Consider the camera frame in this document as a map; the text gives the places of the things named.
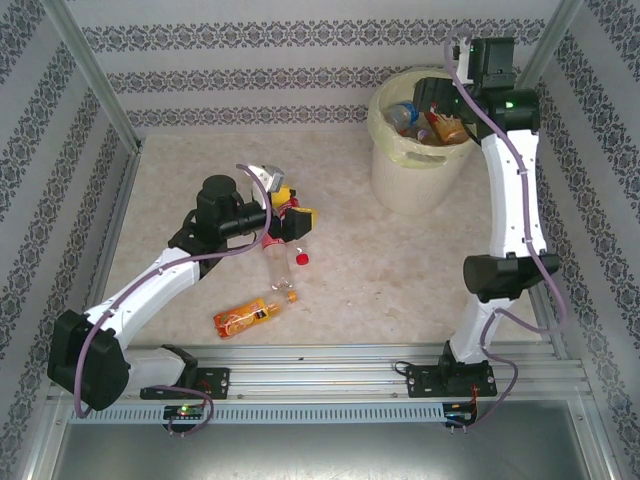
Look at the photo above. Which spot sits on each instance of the clear bottle red white label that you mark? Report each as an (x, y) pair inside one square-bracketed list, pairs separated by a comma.
[(280, 265)]

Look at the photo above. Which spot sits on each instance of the orange juice bottle orange cap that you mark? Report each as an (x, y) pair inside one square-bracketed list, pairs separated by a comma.
[(245, 317)]

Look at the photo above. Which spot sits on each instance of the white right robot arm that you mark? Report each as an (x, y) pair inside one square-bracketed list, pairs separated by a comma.
[(515, 200)]

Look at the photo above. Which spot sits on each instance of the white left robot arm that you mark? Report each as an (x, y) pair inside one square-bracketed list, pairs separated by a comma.
[(140, 295)]

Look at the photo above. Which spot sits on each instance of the white ribbed waste bin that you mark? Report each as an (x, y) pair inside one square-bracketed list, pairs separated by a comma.
[(405, 185)]

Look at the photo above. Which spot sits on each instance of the loose red bottle cap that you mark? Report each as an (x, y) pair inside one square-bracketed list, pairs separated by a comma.
[(302, 259)]

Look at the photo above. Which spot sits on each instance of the left controller circuit board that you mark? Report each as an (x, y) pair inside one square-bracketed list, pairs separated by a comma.
[(185, 411)]

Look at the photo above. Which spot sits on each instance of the controller circuit board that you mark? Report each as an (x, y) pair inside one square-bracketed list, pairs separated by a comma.
[(460, 412), (185, 411)]

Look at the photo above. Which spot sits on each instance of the grey metal sheet panel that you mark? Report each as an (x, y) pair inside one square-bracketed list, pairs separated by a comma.
[(325, 452)]

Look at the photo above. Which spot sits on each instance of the right controller circuit board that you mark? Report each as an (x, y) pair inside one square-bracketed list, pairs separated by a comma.
[(460, 412)]

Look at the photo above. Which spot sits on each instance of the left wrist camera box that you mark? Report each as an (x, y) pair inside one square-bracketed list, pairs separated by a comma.
[(270, 177)]

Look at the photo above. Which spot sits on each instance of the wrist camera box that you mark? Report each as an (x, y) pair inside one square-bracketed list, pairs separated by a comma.
[(270, 177), (465, 62)]

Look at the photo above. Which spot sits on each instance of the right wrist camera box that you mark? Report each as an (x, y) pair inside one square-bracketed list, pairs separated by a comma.
[(465, 62)]

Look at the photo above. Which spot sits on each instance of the aluminium frame post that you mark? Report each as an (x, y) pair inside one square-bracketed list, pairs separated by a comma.
[(547, 45), (90, 70)]

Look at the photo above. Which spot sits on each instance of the aluminium side rail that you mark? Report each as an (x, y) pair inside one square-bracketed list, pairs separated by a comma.
[(121, 200), (546, 312)]

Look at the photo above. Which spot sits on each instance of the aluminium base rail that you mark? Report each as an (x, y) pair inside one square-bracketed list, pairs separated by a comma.
[(325, 370)]

